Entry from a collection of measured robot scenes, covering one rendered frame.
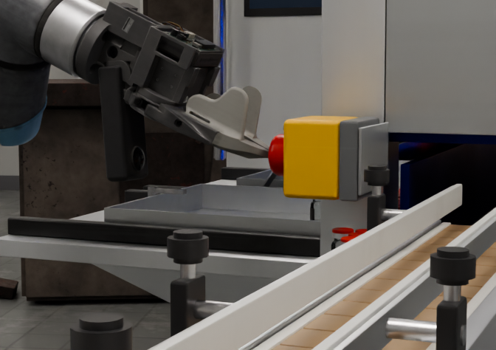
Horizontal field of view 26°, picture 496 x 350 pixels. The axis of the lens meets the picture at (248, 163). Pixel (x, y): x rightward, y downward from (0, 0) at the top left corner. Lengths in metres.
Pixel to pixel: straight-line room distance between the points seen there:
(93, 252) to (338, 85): 0.34
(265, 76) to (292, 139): 1.22
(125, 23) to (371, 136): 0.27
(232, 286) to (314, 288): 0.62
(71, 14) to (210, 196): 0.47
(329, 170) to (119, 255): 0.32
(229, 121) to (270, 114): 1.17
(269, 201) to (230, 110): 0.44
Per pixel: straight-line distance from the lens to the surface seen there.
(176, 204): 1.40
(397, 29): 1.04
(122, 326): 0.37
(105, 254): 1.19
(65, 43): 1.07
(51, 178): 4.74
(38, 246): 1.24
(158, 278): 1.27
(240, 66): 2.21
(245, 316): 0.52
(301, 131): 0.97
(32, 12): 1.09
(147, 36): 1.03
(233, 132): 1.01
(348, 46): 1.05
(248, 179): 1.53
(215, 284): 1.24
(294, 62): 2.16
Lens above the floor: 1.09
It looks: 6 degrees down
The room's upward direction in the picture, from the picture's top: straight up
